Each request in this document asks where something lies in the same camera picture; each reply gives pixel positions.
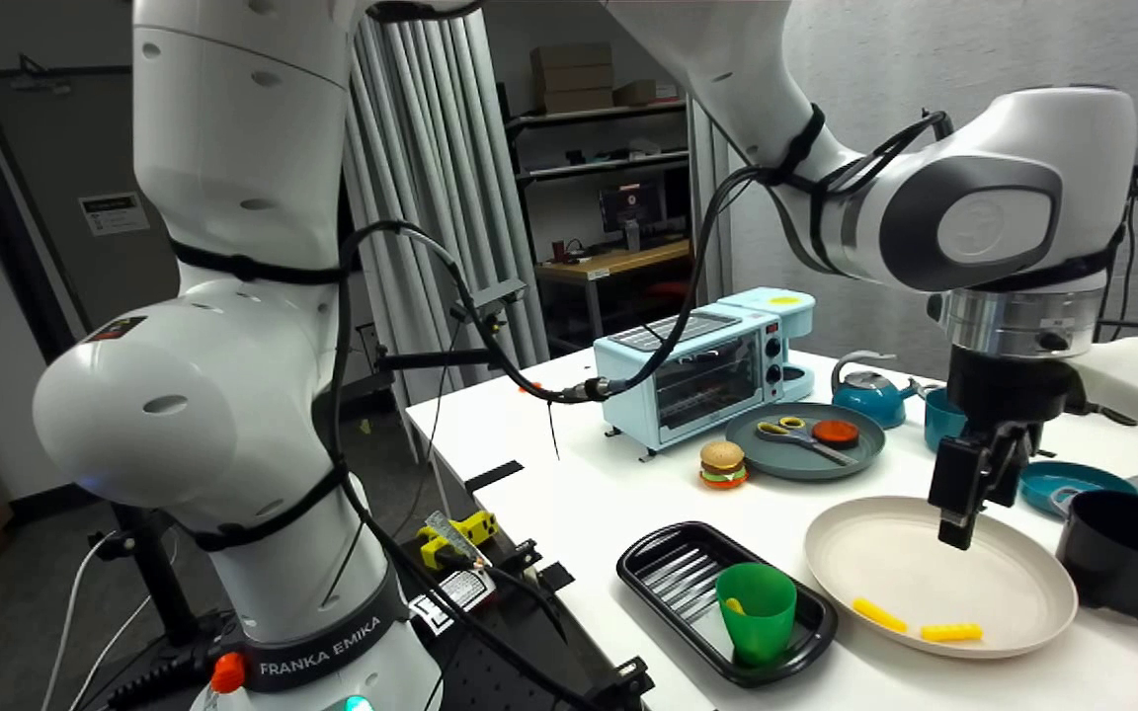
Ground teal cup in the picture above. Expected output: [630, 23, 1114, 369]
[924, 387, 971, 454]

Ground beige plate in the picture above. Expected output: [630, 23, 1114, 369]
[803, 495, 1080, 661]

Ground grey-green plate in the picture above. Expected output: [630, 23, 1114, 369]
[724, 401, 887, 483]

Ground green plastic cup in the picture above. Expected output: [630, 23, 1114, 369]
[714, 562, 799, 669]

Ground teal lid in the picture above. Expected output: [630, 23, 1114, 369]
[1017, 460, 1138, 520]

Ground teal toy kettle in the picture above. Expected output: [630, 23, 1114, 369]
[830, 350, 922, 431]

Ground black pot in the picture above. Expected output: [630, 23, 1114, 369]
[1055, 489, 1138, 626]

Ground toy burger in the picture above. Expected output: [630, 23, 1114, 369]
[697, 439, 751, 491]

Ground toy oven door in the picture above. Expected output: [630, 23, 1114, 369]
[652, 334, 766, 443]

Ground light blue toy oven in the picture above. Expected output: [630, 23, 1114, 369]
[593, 287, 817, 462]

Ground black plastic tray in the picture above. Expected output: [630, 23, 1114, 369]
[615, 520, 840, 690]

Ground wooden desk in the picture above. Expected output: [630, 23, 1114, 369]
[533, 239, 694, 345]

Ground monitor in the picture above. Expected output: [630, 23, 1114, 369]
[598, 180, 670, 250]

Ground black shelf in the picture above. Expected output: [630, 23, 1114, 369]
[504, 97, 694, 253]

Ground black tape strip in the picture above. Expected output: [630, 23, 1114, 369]
[462, 459, 526, 496]

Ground stack of cardboard boxes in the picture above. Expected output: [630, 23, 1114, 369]
[528, 41, 681, 116]

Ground white label tag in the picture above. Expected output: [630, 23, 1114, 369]
[409, 570, 497, 635]

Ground orange-red button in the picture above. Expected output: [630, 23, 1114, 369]
[209, 651, 248, 695]

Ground paper sign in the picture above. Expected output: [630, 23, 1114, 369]
[79, 192, 151, 237]

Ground grey door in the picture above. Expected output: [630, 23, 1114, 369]
[0, 65, 181, 339]

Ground yellow-handled scissors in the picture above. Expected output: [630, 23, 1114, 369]
[755, 416, 859, 468]

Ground white cable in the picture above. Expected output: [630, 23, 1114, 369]
[40, 531, 180, 711]

